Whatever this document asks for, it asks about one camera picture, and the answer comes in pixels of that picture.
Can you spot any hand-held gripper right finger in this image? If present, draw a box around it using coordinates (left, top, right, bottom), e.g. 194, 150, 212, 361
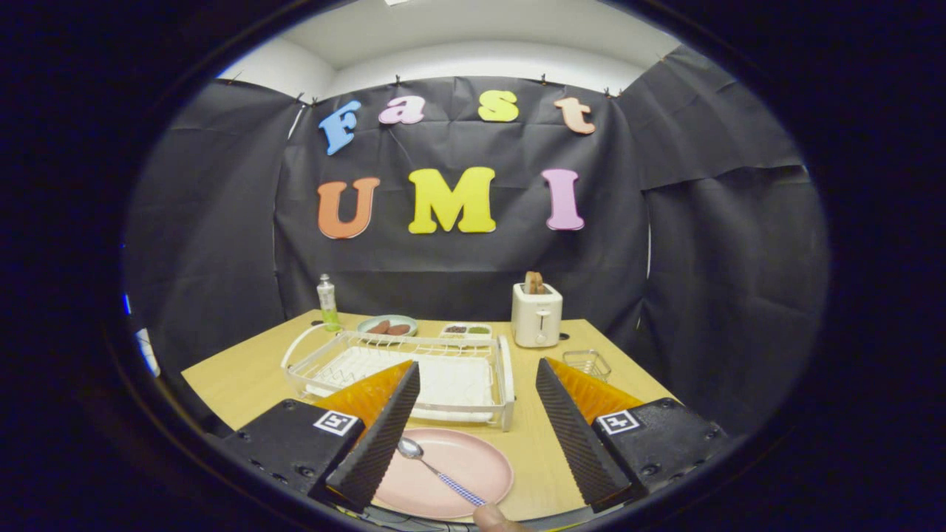
536, 358, 729, 513

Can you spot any black backdrop cloth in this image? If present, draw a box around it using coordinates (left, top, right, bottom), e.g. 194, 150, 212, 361
122, 44, 832, 437

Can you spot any spoon with blue checked handle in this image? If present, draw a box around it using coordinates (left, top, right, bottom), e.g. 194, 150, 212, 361
397, 437, 489, 508

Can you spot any white toaster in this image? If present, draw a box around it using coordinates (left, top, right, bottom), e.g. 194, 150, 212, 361
511, 283, 563, 349

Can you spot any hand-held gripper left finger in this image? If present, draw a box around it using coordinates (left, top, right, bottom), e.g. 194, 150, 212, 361
222, 361, 421, 514

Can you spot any pink plate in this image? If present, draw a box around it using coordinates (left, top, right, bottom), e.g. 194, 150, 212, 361
373, 427, 515, 520

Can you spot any white wire dish rack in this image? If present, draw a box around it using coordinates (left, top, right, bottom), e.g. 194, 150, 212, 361
281, 323, 516, 432

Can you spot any light blue oval plate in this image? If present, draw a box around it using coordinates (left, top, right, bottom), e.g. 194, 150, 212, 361
357, 315, 419, 338

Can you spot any metal wire basket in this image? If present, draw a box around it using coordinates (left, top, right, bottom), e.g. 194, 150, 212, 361
562, 349, 613, 383

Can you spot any clear bottle with green liquid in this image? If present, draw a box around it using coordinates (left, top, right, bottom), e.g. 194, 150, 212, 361
316, 274, 342, 332

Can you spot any white divided tray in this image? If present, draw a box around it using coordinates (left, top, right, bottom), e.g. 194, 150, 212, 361
440, 323, 494, 342

